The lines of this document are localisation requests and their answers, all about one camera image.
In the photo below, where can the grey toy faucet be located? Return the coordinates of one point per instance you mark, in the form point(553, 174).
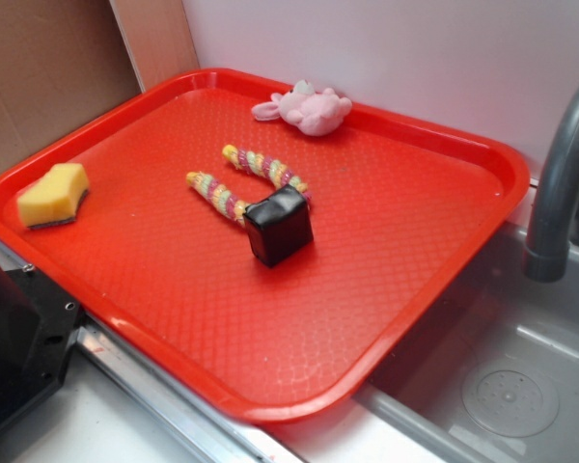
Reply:
point(554, 221)

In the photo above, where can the yellow sponge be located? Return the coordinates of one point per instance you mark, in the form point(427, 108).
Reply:
point(55, 198)

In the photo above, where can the grey toy sink basin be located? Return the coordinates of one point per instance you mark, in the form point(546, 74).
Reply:
point(490, 372)

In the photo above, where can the black box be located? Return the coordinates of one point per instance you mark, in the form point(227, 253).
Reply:
point(278, 226)

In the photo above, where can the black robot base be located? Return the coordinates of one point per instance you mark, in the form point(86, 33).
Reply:
point(39, 322)

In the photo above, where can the multicolour twisted rope toy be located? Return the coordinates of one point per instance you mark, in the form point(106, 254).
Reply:
point(224, 201)

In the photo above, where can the red plastic tray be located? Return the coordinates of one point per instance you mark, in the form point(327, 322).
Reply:
point(399, 206)

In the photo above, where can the pink plush toy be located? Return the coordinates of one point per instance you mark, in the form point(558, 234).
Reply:
point(313, 114)

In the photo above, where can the brown cardboard panel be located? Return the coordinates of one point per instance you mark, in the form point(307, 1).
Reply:
point(62, 64)

